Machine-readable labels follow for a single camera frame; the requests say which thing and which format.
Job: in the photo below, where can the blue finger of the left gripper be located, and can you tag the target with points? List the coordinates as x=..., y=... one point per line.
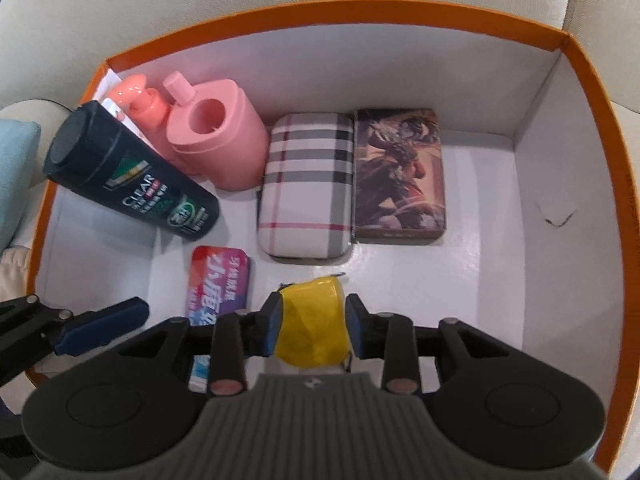
x=95, y=329

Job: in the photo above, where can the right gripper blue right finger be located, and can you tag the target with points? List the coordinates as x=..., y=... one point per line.
x=359, y=324

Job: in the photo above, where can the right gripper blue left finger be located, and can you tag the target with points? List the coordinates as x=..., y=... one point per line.
x=268, y=324

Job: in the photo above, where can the yellow tape measure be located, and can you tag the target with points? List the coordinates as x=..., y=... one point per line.
x=313, y=333

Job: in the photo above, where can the plaid glasses case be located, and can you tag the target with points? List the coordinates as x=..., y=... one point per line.
x=305, y=208

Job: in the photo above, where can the dark illustrated card box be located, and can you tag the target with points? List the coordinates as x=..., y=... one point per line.
x=399, y=186

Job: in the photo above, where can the dark shampoo bottle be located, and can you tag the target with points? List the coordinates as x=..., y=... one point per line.
x=100, y=159

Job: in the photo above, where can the pink cup holder container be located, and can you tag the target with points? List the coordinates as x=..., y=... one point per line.
x=216, y=131

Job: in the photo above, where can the small pink bottle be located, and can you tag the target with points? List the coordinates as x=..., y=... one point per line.
x=145, y=112

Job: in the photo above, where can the pink cream blanket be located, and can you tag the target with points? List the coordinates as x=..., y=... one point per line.
x=14, y=264

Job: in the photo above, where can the orange cardboard box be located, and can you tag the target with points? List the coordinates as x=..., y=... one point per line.
x=350, y=239

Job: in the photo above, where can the light blue cushion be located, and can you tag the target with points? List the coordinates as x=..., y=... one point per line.
x=18, y=151

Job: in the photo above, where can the beige sofa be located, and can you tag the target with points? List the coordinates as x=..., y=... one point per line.
x=542, y=244

